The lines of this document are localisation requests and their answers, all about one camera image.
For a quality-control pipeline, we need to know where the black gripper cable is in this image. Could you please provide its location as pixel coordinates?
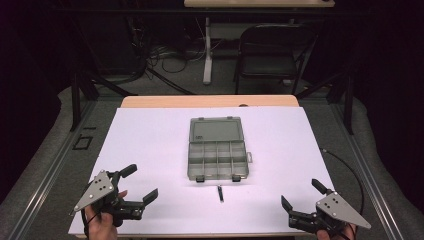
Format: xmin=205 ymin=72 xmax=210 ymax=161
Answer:
xmin=80 ymin=209 xmax=102 ymax=240

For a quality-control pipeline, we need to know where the person's left hand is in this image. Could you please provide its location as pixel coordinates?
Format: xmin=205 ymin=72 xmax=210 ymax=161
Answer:
xmin=84 ymin=189 xmax=129 ymax=240

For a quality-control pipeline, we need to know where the black metal stand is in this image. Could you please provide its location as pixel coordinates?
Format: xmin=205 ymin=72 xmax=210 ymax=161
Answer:
xmin=69 ymin=69 xmax=138 ymax=132
xmin=295 ymin=69 xmax=355 ymax=136

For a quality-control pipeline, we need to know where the white table leg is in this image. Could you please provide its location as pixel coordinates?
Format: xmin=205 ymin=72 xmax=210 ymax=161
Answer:
xmin=202 ymin=16 xmax=215 ymax=86

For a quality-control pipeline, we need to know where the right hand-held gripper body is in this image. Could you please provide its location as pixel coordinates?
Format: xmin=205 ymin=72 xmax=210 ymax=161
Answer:
xmin=288 ymin=191 xmax=372 ymax=235

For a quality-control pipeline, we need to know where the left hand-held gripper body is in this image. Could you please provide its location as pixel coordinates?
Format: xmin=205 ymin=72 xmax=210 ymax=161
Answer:
xmin=70 ymin=169 xmax=147 ymax=228

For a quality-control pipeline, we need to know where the light wooden table top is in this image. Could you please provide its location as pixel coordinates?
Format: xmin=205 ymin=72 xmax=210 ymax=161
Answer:
xmin=183 ymin=0 xmax=336 ymax=9

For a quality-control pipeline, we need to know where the thin black cable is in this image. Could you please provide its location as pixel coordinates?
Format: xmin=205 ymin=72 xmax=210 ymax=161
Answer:
xmin=320 ymin=148 xmax=365 ymax=216

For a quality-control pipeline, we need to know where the black folding chair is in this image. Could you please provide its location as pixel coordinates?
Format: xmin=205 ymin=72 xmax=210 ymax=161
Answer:
xmin=232 ymin=23 xmax=318 ymax=96

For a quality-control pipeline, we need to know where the bundle of floor cables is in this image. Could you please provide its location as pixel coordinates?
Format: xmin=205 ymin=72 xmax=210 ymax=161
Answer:
xmin=126 ymin=14 xmax=231 ymax=96

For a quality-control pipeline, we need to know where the white board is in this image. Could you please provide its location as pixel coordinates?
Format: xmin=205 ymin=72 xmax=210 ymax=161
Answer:
xmin=67 ymin=106 xmax=336 ymax=236

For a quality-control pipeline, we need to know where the aluminium floor rail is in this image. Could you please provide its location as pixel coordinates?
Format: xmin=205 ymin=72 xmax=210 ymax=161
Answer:
xmin=331 ymin=102 xmax=406 ymax=240
xmin=8 ymin=99 xmax=98 ymax=240

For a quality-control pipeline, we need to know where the person's right hand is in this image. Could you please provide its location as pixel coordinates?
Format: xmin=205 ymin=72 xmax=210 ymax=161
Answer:
xmin=316 ymin=223 xmax=358 ymax=240

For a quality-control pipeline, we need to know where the clear grey compartment box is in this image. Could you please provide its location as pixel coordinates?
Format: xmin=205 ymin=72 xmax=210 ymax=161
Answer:
xmin=187 ymin=116 xmax=254 ymax=184

